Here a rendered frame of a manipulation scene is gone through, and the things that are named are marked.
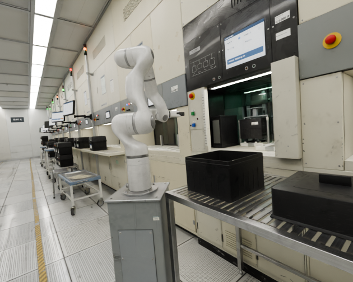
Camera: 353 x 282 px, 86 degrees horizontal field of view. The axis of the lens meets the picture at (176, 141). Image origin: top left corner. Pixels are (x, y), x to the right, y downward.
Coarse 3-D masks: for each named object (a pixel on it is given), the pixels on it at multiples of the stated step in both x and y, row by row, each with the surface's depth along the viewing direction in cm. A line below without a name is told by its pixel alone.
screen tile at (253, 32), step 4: (256, 28) 114; (248, 32) 118; (252, 32) 116; (256, 32) 114; (260, 32) 112; (244, 36) 120; (248, 36) 118; (252, 36) 116; (260, 36) 113; (252, 40) 117; (256, 40) 115; (260, 40) 113; (244, 44) 121; (248, 44) 119; (252, 44) 117; (256, 44) 115; (244, 48) 121; (248, 48) 119
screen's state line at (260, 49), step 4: (256, 48) 115; (260, 48) 113; (248, 52) 119; (252, 52) 117; (256, 52) 115; (260, 52) 114; (236, 56) 126; (240, 56) 124; (244, 56) 122; (248, 56) 120; (228, 60) 131; (232, 60) 129; (236, 60) 126; (228, 64) 132
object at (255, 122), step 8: (256, 112) 172; (240, 120) 175; (248, 120) 169; (256, 120) 164; (264, 120) 164; (272, 120) 172; (240, 128) 176; (248, 128) 170; (256, 128) 164; (264, 128) 164; (272, 128) 172; (240, 136) 177; (248, 136) 171; (256, 136) 165; (264, 136) 167
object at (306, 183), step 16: (304, 176) 72; (320, 176) 63; (336, 176) 60; (352, 176) 67; (272, 192) 62; (288, 192) 58; (304, 192) 56; (320, 192) 55; (336, 192) 54; (352, 192) 53; (272, 208) 63; (288, 208) 59; (304, 208) 55; (320, 208) 52; (336, 208) 50; (352, 208) 47; (304, 224) 56; (320, 224) 53; (336, 224) 50; (352, 224) 48; (352, 240) 48
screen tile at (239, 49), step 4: (240, 36) 122; (232, 40) 127; (236, 40) 125; (240, 40) 123; (228, 44) 130; (232, 44) 128; (240, 44) 123; (236, 48) 125; (240, 48) 123; (228, 52) 131; (232, 52) 128; (236, 52) 126; (240, 52) 123; (228, 56) 131
